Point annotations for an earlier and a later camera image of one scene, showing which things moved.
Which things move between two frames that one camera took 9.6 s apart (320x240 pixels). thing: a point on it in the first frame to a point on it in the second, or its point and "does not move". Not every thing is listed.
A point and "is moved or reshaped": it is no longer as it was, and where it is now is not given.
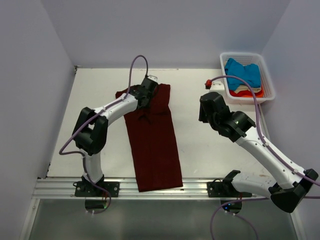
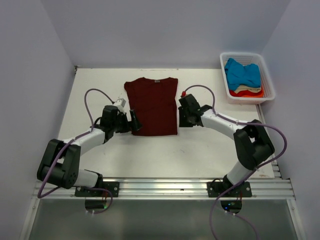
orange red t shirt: (247, 93) does not move
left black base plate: (85, 189) does not move
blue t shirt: (250, 73) does not move
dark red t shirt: (153, 139) is moved or reshaped
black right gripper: (202, 116) to (182, 123)
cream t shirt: (245, 87) does not move
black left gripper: (146, 106) to (135, 124)
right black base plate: (224, 189) does not move
